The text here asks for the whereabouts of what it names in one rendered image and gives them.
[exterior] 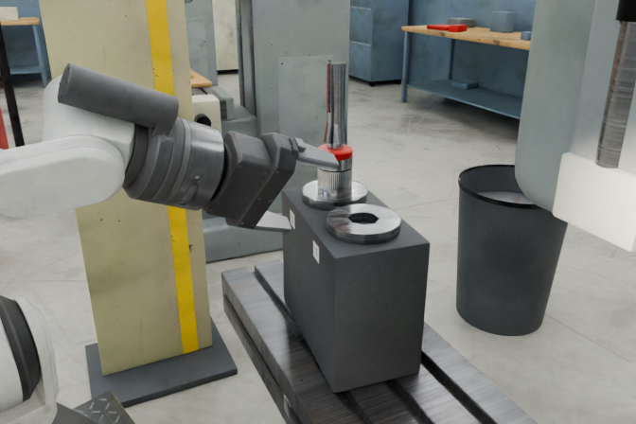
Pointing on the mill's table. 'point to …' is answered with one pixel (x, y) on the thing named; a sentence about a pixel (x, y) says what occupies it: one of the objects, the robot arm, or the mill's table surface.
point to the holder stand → (355, 284)
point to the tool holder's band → (340, 151)
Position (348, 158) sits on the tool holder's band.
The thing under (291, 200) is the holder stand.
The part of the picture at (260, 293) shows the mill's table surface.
